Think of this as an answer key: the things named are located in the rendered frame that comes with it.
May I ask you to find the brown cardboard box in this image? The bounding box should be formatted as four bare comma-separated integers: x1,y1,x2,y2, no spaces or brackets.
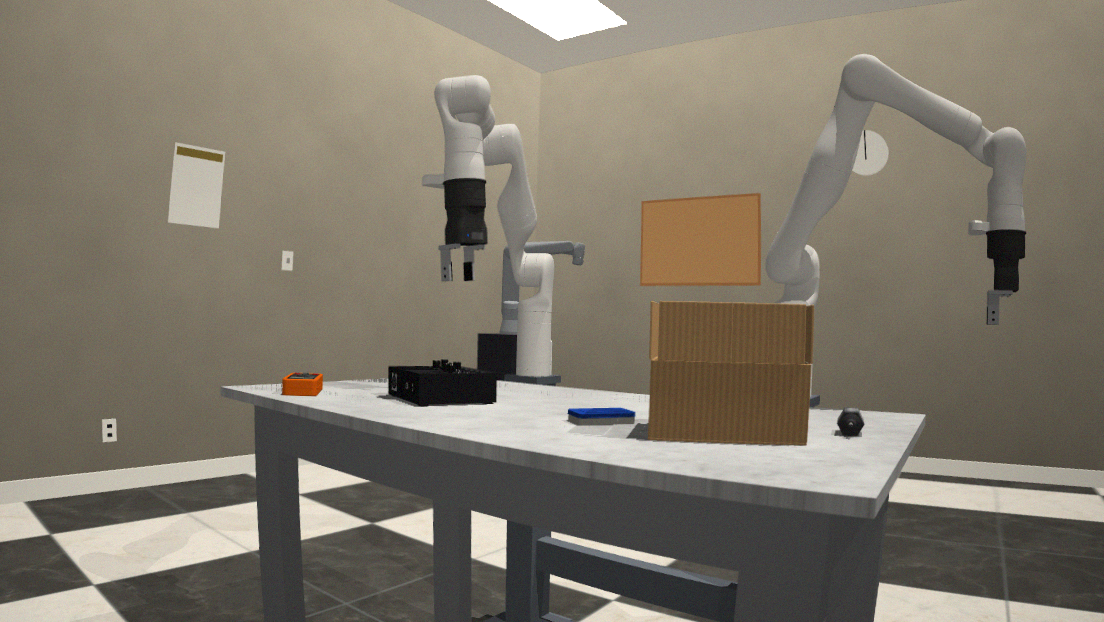
648,301,814,445

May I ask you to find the orange digital multimeter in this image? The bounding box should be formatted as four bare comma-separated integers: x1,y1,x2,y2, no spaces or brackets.
282,373,323,396

